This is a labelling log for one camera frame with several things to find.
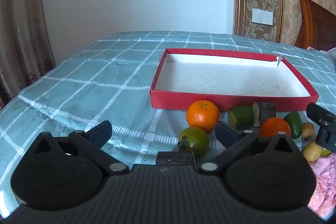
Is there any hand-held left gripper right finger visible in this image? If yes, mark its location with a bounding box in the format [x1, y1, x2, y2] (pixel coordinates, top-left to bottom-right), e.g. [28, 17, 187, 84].
[200, 121, 302, 174]

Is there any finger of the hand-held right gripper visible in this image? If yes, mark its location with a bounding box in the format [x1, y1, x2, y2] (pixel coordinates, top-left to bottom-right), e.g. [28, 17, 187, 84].
[306, 102, 336, 153]

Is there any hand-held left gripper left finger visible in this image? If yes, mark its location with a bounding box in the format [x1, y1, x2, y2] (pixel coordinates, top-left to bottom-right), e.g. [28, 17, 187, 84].
[26, 120, 129, 175]

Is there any small brown longan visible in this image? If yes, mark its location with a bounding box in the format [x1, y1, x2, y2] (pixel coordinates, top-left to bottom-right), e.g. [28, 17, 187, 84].
[301, 122, 315, 139]

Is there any cut cucumber piece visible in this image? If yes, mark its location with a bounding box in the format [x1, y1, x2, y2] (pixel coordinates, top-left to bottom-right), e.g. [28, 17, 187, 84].
[227, 105, 255, 130]

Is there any large yellow-brown longan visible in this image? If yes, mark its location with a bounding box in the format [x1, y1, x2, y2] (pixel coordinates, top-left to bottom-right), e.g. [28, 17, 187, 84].
[302, 141, 322, 163]

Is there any orange mandarin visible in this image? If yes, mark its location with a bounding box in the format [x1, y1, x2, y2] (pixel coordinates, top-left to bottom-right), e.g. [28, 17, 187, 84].
[186, 100, 220, 132]
[259, 117, 292, 138]

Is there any large green tomato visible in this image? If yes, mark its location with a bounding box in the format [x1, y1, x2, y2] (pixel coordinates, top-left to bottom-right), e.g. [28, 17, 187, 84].
[178, 127, 210, 157]

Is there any small dark green cucumber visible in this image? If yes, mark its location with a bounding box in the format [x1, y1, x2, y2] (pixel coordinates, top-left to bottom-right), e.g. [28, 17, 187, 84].
[283, 111, 303, 140]

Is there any dark sugarcane piece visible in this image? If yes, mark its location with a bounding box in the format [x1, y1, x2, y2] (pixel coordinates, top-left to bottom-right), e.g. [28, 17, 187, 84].
[157, 151, 196, 165]

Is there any red shallow cardboard box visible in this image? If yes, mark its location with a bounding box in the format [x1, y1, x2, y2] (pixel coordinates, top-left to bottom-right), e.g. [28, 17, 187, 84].
[150, 48, 319, 112]

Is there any green checked bed sheet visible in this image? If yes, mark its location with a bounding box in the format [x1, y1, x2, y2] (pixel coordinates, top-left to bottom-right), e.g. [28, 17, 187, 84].
[0, 30, 336, 214]

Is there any pink towel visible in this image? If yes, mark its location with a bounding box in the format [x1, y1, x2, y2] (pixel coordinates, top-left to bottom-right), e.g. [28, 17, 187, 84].
[307, 152, 336, 219]

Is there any wooden headboard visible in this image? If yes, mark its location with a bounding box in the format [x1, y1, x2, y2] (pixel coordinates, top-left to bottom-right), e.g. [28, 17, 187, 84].
[294, 0, 336, 51]

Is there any patterned brown curtain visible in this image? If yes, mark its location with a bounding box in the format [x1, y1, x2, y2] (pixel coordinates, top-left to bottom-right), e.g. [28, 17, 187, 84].
[0, 0, 55, 109]

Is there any white wall switch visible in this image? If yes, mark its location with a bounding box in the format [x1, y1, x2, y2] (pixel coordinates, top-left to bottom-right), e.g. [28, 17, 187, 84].
[251, 8, 273, 24]

